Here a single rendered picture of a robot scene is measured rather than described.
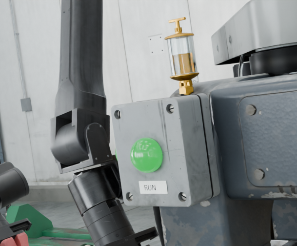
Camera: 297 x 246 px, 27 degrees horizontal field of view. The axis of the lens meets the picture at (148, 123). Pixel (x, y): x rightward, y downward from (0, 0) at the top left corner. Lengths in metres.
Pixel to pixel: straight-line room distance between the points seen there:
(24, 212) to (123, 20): 2.63
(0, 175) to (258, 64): 0.62
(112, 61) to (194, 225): 7.03
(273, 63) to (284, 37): 0.03
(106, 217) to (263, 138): 0.37
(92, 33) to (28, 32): 7.78
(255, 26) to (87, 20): 0.34
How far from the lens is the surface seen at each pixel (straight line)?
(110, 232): 0.83
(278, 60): 0.62
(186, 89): 0.58
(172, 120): 0.50
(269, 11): 0.63
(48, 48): 8.38
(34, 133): 8.76
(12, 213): 6.26
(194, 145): 0.51
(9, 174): 1.13
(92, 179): 0.84
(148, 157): 0.50
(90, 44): 0.90
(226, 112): 0.53
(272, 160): 0.51
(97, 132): 0.84
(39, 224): 6.33
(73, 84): 0.86
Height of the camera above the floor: 1.34
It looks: 3 degrees down
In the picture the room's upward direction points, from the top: 8 degrees counter-clockwise
